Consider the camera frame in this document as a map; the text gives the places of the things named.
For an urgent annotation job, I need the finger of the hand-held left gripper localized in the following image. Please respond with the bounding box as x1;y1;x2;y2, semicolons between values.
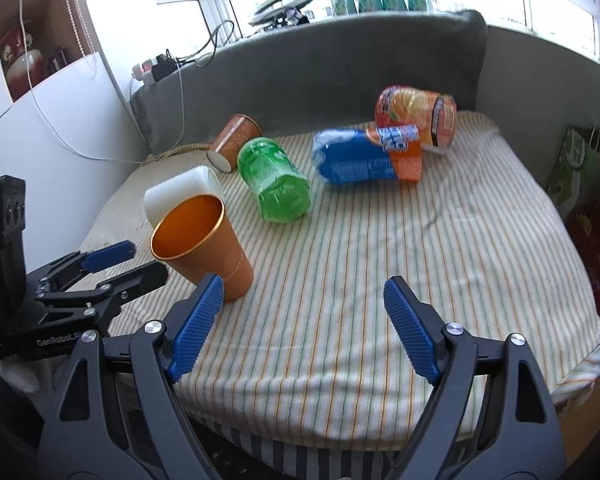
26;240;136;294
35;261;170;331

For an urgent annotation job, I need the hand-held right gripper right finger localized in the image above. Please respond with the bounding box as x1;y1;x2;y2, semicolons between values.
382;276;568;480

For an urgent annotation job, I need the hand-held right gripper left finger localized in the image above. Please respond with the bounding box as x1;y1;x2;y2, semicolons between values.
39;274;226;480

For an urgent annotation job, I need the orange metal cup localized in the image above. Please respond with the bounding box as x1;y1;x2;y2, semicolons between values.
150;195;255;304

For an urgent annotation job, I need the white plastic cup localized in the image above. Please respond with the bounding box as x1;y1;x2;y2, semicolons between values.
143;166;222;228

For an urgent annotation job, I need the brown paper cup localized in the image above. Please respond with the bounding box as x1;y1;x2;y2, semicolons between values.
207;114;263;175

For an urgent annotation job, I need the striped bed sheet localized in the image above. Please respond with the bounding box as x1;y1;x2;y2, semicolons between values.
80;110;600;453

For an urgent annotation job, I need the white cloth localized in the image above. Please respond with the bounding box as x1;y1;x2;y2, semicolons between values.
0;355;66;401

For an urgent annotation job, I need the green plastic bottle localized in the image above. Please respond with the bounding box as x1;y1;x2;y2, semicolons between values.
237;136;313;223

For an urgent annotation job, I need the white power strip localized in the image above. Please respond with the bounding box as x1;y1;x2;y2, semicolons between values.
131;59;181;87

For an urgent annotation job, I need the blue and orange bottle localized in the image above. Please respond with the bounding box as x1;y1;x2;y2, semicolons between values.
312;124;424;185

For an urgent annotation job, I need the red and white jar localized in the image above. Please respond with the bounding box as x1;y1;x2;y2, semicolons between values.
5;50;46;99

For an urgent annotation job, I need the black power adapter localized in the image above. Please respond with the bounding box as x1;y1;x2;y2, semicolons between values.
152;56;179;81

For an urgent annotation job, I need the orange soda bottle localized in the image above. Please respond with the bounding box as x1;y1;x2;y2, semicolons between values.
374;85;458;155

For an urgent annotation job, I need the green paper bag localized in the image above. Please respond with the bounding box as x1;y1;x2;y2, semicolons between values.
546;125;600;221

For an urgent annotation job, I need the grey padded headboard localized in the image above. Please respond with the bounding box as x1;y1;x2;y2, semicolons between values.
129;10;489;159

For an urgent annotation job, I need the braided rope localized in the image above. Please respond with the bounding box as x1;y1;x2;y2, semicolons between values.
149;142;211;162

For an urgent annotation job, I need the white cable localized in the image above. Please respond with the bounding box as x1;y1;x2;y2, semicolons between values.
0;0;186;165

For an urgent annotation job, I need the black cable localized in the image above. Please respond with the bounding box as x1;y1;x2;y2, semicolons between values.
167;20;236;67

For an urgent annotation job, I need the beaded blind cord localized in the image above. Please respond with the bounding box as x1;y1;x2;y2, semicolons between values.
61;0;89;57

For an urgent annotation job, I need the round ring light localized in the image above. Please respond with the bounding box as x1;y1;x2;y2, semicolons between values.
247;0;321;29

